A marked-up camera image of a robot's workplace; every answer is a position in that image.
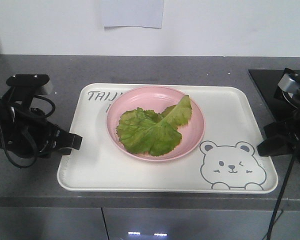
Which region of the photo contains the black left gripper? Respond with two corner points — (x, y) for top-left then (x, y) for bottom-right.
(0, 104), (83, 159)

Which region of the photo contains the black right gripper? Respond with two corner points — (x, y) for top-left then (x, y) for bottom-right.
(257, 109), (300, 163)

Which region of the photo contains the cream bear serving tray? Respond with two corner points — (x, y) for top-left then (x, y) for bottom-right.
(57, 83), (278, 194)

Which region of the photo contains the green lettuce leaf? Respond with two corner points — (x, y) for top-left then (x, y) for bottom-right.
(116, 95), (192, 157)

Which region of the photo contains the pink round plate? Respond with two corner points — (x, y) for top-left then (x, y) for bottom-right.
(106, 86), (206, 161)

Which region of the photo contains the black glass cooktop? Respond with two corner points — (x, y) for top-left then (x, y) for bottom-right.
(248, 69), (298, 121)

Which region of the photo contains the grey lower cabinet door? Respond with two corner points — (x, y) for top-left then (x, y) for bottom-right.
(102, 208), (272, 240)

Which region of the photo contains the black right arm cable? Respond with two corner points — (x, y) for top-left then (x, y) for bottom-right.
(264, 149), (297, 240)

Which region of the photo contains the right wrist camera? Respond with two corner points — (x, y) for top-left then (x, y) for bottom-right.
(274, 67), (300, 108)

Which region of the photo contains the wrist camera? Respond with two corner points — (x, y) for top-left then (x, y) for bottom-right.
(2, 74), (53, 108)
(274, 67), (300, 108)

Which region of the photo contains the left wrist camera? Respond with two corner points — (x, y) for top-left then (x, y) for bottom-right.
(2, 74), (53, 108)

